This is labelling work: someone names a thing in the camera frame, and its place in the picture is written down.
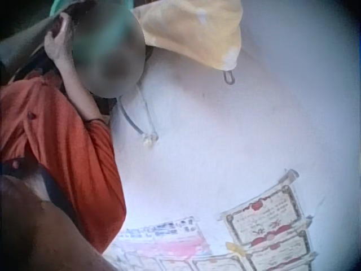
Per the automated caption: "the person's right hand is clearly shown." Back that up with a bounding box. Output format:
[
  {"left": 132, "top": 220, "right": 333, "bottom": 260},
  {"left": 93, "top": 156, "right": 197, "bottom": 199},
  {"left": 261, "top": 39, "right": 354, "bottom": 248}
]
[{"left": 43, "top": 12, "right": 76, "bottom": 62}]

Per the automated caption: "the yellow hanging cloth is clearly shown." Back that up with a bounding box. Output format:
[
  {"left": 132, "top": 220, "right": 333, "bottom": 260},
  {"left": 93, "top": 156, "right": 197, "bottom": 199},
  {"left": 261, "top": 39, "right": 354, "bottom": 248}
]
[{"left": 131, "top": 0, "right": 244, "bottom": 71}]

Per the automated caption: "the small yellow wall clip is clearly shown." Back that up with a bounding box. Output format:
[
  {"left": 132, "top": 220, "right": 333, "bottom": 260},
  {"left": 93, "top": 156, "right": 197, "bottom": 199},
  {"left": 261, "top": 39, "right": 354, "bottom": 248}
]
[{"left": 225, "top": 241, "right": 245, "bottom": 256}]

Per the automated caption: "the pink printed wall poster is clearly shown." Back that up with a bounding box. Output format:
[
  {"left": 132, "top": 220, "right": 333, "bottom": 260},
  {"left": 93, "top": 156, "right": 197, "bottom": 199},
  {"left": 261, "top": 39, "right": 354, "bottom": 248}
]
[{"left": 111, "top": 215, "right": 213, "bottom": 262}]

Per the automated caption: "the grey wall cable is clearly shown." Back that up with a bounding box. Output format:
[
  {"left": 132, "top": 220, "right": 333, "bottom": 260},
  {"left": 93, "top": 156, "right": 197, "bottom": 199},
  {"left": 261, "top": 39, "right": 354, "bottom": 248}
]
[{"left": 116, "top": 80, "right": 160, "bottom": 147}]

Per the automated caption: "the red-sealed wall certificate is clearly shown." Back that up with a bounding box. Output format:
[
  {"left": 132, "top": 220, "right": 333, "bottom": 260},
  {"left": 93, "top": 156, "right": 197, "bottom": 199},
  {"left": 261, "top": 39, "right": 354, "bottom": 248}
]
[
  {"left": 244, "top": 218, "right": 314, "bottom": 268},
  {"left": 253, "top": 251, "right": 321, "bottom": 271},
  {"left": 217, "top": 168, "right": 308, "bottom": 247}
]

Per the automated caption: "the row of framed wall papers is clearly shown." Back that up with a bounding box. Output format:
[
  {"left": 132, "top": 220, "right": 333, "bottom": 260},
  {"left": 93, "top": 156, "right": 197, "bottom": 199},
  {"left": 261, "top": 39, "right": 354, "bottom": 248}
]
[{"left": 108, "top": 251, "right": 249, "bottom": 271}]

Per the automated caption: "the metal wall hook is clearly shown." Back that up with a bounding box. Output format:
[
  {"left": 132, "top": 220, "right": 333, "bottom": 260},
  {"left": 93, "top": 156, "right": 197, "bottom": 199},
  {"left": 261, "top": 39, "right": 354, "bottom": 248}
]
[{"left": 222, "top": 68, "right": 235, "bottom": 86}]

